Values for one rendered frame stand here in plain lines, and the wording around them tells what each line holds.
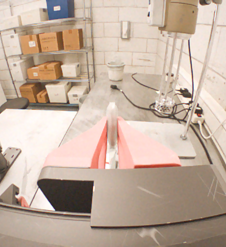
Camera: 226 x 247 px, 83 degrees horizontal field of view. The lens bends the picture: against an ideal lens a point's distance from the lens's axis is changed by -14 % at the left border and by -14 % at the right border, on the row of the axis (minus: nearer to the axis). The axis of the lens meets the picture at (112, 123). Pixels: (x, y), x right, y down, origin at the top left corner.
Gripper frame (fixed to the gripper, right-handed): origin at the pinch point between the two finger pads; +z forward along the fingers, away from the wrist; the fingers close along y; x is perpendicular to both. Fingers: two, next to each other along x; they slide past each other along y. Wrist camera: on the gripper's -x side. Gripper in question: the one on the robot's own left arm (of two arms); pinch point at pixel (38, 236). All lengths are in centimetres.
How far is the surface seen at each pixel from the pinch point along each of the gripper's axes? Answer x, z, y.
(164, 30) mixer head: 7, -11, 51
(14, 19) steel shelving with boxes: 228, -116, 64
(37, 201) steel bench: 17.6, 5.3, -3.5
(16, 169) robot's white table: 32.1, -0.9, -5.4
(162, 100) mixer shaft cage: 13.6, 9.4, 46.1
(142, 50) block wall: 163, 34, 182
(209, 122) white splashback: 9, 35, 64
